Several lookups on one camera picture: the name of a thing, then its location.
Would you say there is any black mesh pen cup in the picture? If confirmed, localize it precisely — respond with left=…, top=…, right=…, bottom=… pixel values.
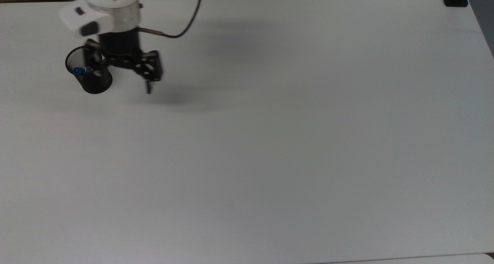
left=65, top=46, right=113, bottom=95

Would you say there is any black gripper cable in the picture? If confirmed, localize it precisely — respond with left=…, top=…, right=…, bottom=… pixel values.
left=138, top=0, right=203, bottom=39

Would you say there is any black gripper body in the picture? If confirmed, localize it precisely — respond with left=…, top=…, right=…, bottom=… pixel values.
left=86, top=29, right=163, bottom=82

